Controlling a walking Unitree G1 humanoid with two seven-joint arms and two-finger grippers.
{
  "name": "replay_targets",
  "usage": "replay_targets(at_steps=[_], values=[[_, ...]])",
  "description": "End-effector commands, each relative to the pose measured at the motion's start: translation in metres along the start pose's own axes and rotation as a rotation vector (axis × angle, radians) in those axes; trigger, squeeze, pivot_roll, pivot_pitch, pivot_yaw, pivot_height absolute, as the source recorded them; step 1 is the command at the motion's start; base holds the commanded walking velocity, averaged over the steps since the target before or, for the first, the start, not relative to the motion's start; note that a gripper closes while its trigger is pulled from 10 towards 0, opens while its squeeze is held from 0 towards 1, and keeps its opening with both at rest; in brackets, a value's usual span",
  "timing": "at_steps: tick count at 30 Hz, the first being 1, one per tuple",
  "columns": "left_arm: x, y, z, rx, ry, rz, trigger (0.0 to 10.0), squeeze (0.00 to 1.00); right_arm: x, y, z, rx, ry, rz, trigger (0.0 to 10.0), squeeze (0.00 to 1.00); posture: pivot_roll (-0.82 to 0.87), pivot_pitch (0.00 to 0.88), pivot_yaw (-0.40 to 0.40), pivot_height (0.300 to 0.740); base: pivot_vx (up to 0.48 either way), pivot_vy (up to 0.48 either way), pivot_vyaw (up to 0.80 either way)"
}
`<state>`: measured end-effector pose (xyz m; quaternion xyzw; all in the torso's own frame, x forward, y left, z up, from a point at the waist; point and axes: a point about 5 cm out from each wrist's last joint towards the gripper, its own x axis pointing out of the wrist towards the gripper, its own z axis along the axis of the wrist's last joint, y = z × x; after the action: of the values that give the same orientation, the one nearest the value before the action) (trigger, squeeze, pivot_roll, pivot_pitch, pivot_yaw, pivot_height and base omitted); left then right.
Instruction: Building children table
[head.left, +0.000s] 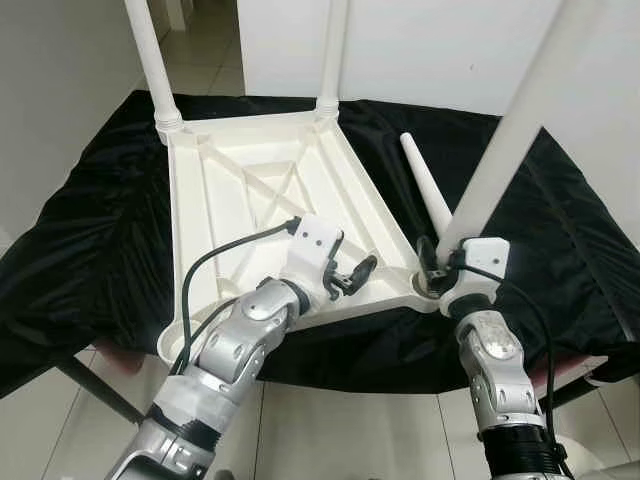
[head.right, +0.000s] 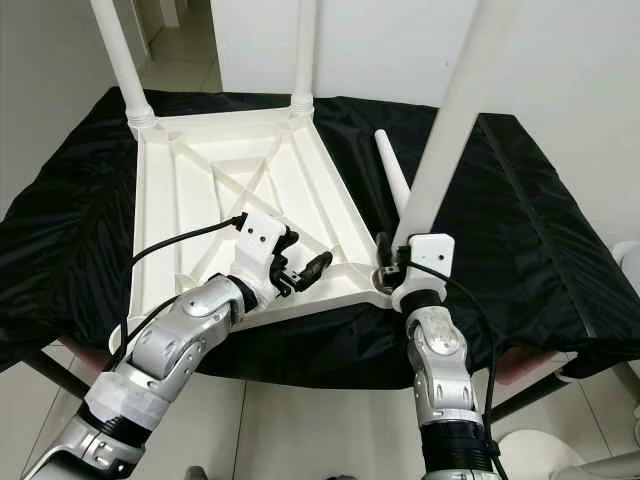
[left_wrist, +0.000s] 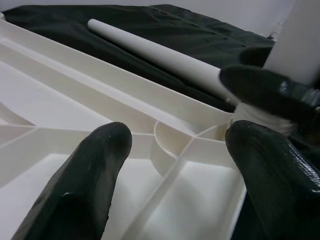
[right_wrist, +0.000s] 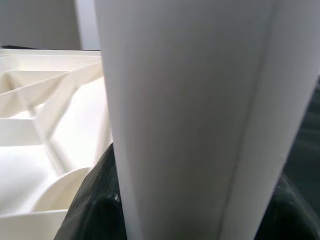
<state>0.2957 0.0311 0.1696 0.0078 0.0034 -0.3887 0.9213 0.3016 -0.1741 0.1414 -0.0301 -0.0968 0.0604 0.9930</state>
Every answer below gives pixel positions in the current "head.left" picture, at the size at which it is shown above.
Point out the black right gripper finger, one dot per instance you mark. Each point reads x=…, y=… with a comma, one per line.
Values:
x=428, y=265

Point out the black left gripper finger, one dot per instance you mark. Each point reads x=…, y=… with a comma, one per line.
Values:
x=362, y=273

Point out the white plastic table top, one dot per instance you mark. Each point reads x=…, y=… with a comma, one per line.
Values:
x=230, y=180

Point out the white plastic table leg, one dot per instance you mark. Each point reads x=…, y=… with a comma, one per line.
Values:
x=150, y=60
x=333, y=50
x=520, y=110
x=422, y=180

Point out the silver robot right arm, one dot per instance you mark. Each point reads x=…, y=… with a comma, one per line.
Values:
x=495, y=370

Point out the pink folding table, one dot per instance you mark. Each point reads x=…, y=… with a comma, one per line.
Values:
x=575, y=370

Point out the white round stand base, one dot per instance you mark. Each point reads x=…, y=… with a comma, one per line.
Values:
x=600, y=460

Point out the black cloth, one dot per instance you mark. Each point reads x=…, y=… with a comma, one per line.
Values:
x=90, y=230

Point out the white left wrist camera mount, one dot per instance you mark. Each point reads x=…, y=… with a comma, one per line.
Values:
x=315, y=240

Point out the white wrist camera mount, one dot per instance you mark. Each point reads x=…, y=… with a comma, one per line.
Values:
x=485, y=260
x=315, y=240

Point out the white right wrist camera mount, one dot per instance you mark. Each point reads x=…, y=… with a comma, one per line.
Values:
x=485, y=260

